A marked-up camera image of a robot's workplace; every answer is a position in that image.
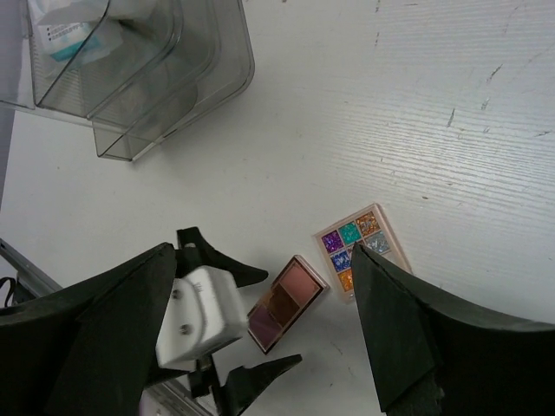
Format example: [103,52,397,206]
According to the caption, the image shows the cotton pad pack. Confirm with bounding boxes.
[29,1,123,63]

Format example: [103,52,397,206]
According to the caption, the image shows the clear acrylic makeup organizer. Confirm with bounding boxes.
[1,1,255,161]

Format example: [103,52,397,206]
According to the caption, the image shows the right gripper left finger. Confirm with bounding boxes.
[1,243,176,415]

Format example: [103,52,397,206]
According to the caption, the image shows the colourful eyeshadow palette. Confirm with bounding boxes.
[311,203,413,305]

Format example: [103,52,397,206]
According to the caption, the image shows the aluminium front rail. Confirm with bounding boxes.
[1,240,62,304]

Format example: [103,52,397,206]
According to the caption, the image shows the pink blush palette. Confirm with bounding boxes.
[248,255,329,354]

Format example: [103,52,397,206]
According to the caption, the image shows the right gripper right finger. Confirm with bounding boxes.
[351,244,554,415]

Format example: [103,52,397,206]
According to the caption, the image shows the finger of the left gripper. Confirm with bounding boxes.
[175,227,269,288]
[216,354,303,416]

